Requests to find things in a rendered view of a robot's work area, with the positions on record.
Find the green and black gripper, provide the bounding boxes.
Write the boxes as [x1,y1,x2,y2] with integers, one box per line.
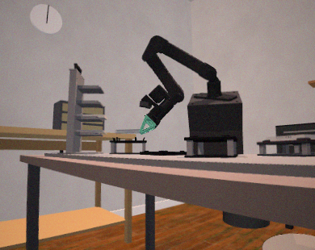
[139,109,166,135]

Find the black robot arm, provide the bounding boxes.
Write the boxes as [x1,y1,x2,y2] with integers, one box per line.
[140,35,237,116]

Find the white multi-well plate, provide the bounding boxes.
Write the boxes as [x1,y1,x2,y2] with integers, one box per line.
[115,129,140,135]

